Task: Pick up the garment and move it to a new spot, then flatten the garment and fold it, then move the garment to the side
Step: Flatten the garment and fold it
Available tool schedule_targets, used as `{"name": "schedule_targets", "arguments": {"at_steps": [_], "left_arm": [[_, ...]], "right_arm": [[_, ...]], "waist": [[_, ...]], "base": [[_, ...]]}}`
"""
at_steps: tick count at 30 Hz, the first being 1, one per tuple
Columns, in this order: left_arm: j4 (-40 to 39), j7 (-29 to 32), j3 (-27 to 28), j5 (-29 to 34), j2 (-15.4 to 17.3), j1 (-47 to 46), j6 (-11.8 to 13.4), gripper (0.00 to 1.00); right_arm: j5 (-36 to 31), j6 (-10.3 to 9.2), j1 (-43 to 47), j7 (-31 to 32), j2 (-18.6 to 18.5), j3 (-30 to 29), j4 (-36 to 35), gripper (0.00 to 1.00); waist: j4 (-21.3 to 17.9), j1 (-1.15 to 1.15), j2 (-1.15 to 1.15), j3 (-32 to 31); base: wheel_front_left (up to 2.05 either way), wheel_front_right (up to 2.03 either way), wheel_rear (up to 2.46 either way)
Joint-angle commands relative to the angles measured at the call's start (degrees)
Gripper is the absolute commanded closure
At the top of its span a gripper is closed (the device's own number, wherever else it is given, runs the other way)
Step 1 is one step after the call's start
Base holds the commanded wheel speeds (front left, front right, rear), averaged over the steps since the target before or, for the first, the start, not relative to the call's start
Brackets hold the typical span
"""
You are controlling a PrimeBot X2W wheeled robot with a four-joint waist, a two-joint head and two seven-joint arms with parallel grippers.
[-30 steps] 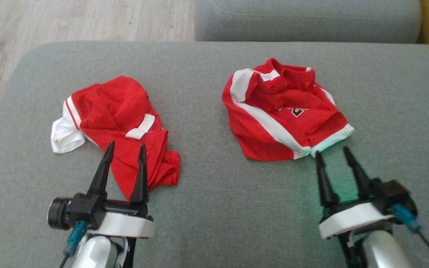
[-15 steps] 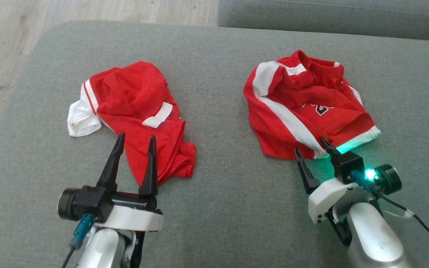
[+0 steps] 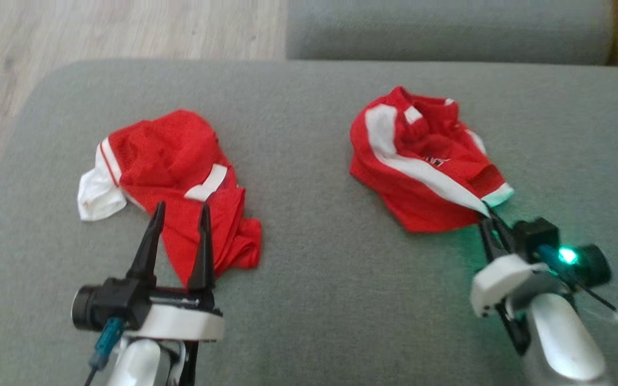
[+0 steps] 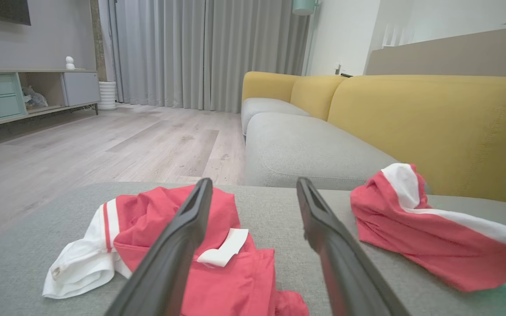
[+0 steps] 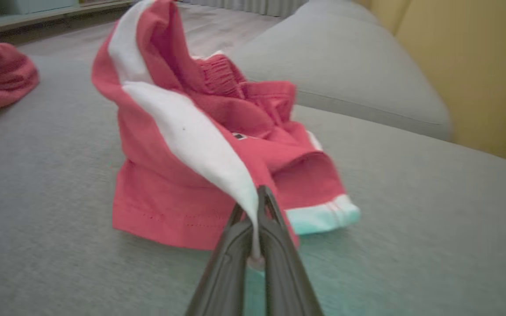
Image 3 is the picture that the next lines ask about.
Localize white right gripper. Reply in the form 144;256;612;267
470;201;548;318

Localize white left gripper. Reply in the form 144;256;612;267
127;201;224;342

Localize red shorts with white stripe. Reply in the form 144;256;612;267
349;86;514;234

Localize red Bulls 23 jersey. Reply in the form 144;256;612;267
77;109;262;287

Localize grey sofa seat cushion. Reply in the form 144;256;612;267
0;58;618;386

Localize grey sofa back cushion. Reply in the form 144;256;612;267
286;0;615;66

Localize black cable with teal plug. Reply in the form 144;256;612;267
537;244;618;359
84;316;126;386

